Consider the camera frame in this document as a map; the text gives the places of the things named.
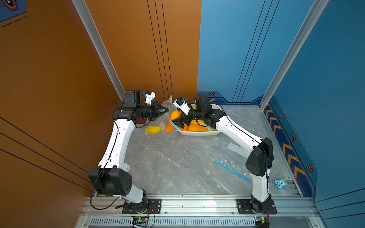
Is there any clear zip-top bag blue zipper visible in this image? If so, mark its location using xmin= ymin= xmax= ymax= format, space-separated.
xmin=144 ymin=96 xmax=188 ymax=134

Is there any yellow mango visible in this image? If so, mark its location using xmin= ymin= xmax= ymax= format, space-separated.
xmin=145 ymin=126 xmax=161 ymax=134

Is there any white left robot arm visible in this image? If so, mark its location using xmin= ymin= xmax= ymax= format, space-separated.
xmin=88 ymin=101 xmax=169 ymax=214

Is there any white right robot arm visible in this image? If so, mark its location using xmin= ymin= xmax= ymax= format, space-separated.
xmin=172 ymin=94 xmax=274 ymax=214

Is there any spare clear zip-top bag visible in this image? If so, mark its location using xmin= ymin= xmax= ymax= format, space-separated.
xmin=210 ymin=142 xmax=252 ymax=182

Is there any white fruit bowl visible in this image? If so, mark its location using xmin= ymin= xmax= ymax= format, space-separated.
xmin=178 ymin=104 xmax=226 ymax=136

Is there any green circuit board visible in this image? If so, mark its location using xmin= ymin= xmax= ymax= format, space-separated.
xmin=132 ymin=217 xmax=149 ymax=226

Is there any small blue owl toy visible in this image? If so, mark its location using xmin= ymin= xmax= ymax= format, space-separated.
xmin=273 ymin=178 xmax=288 ymax=190

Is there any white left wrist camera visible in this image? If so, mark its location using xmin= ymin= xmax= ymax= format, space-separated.
xmin=143 ymin=90 xmax=156 ymax=106

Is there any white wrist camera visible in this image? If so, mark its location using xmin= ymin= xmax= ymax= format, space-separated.
xmin=173 ymin=97 xmax=192 ymax=115
xmin=143 ymin=90 xmax=156 ymax=106

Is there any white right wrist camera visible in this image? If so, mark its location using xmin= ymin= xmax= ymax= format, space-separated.
xmin=173 ymin=97 xmax=192 ymax=115

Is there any aluminium front rail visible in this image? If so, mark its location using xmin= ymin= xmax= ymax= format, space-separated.
xmin=76 ymin=194 xmax=326 ymax=228

